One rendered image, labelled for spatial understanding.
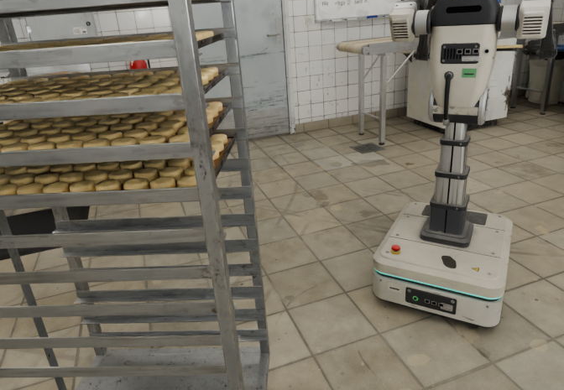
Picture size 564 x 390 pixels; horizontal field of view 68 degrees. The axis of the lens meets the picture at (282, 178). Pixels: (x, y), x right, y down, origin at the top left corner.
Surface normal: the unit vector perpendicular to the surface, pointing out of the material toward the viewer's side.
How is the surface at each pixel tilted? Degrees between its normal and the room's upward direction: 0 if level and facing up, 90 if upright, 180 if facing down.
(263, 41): 90
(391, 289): 90
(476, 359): 0
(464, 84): 90
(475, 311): 90
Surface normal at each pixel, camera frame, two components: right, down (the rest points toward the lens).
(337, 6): 0.33, 0.33
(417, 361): -0.07, -0.93
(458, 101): -0.49, 0.36
